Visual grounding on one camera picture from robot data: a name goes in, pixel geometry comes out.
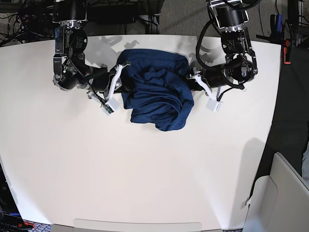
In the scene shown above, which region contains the red and black clamp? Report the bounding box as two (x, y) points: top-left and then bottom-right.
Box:
(283, 39), (292, 64)

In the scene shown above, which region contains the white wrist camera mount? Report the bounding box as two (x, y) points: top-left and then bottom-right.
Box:
(87, 61), (131, 116)
(186, 74), (222, 112)

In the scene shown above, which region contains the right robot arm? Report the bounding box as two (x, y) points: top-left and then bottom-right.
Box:
(53, 0), (116, 95)

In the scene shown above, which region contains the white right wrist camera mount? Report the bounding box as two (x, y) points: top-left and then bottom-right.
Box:
(87, 61), (131, 116)

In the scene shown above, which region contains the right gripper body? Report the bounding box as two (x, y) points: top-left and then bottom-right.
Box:
(83, 66), (117, 97)

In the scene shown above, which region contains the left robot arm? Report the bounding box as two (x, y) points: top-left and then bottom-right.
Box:
(192, 0), (258, 90)

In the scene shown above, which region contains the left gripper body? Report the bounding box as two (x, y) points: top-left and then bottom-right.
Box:
(189, 66), (227, 89)

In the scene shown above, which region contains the black and blue clamp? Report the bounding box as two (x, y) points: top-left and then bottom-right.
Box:
(256, 14), (284, 45)

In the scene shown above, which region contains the blue long-sleeve T-shirt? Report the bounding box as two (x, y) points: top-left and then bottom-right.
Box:
(117, 49), (194, 131)

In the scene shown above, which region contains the white plastic bin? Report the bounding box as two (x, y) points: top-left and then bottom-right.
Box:
(243, 153), (309, 232)

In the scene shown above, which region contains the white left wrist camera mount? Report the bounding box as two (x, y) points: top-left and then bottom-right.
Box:
(186, 74), (222, 112)

